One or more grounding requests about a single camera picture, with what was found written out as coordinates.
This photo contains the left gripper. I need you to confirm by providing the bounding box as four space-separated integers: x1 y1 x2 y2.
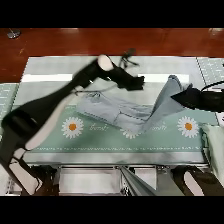
115 74 147 92

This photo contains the pale green garment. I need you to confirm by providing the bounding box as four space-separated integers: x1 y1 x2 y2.
200 123 224 189

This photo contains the grey shirt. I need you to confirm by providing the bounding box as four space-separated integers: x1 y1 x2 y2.
75 74 191 135

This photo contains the black cable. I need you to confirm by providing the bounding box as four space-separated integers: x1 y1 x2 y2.
200 79 224 94

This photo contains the silver frame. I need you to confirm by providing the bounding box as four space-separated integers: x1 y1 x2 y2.
6 161 215 197

